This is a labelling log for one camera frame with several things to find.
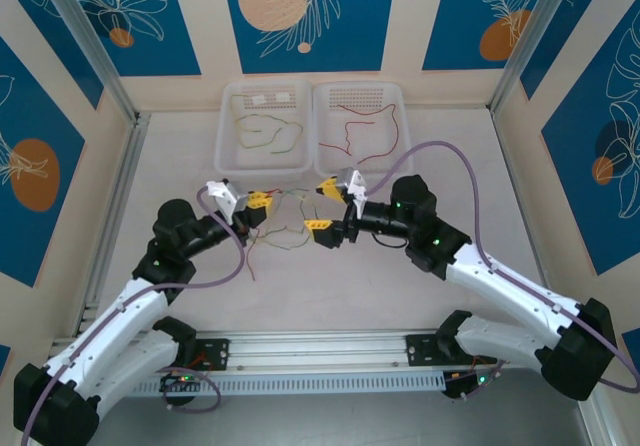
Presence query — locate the white plastic basket plain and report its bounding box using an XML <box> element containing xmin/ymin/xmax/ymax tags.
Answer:
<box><xmin>311</xmin><ymin>81</ymin><xmax>416</xmax><ymax>180</ymax></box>

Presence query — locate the aluminium frame post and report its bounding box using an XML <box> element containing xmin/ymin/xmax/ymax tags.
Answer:
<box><xmin>487</xmin><ymin>0</ymin><xmax>575</xmax><ymax>113</ymax></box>
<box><xmin>36</xmin><ymin>0</ymin><xmax>140</xmax><ymax>123</ymax></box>

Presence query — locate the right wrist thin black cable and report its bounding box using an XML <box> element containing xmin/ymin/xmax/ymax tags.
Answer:
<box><xmin>371</xmin><ymin>232</ymin><xmax>410</xmax><ymax>251</ymax></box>

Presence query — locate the wrist camera box silver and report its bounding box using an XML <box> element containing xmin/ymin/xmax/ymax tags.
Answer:
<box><xmin>339</xmin><ymin>166</ymin><xmax>369</xmax><ymax>207</ymax></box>
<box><xmin>205</xmin><ymin>179</ymin><xmax>249</xmax><ymax>225</ymax></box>

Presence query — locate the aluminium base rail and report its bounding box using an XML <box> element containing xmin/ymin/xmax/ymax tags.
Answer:
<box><xmin>54</xmin><ymin>326</ymin><xmax>594</xmax><ymax>381</ymax></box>

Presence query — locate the white slotted cable duct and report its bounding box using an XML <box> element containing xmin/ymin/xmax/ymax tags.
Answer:
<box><xmin>128</xmin><ymin>371</ymin><xmax>449</xmax><ymax>399</ymax></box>

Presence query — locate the right wrist camera box silver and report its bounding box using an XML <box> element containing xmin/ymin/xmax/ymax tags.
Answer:
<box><xmin>339</xmin><ymin>166</ymin><xmax>369</xmax><ymax>207</ymax></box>

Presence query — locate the white plastic basket with stickers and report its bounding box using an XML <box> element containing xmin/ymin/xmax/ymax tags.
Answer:
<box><xmin>213</xmin><ymin>79</ymin><xmax>314</xmax><ymax>178</ymax></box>

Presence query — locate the aluminium side rail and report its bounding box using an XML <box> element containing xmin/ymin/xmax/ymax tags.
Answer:
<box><xmin>490</xmin><ymin>110</ymin><xmax>562</xmax><ymax>307</ymax></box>
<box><xmin>79</xmin><ymin>112</ymin><xmax>152</xmax><ymax>338</ymax></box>

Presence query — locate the grey metal panel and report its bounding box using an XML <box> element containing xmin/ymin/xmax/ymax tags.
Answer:
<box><xmin>94</xmin><ymin>394</ymin><xmax>602</xmax><ymax>446</ymax></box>

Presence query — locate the yellow-green wire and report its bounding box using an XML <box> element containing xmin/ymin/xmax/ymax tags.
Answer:
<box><xmin>235</xmin><ymin>113</ymin><xmax>305</xmax><ymax>157</ymax></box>
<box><xmin>229</xmin><ymin>94</ymin><xmax>284</xmax><ymax>150</ymax></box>
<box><xmin>256</xmin><ymin>185</ymin><xmax>321</xmax><ymax>252</ymax></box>

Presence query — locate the left wrist camera box silver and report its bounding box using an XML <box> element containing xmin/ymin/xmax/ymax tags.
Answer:
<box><xmin>205</xmin><ymin>179</ymin><xmax>249</xmax><ymax>225</ymax></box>

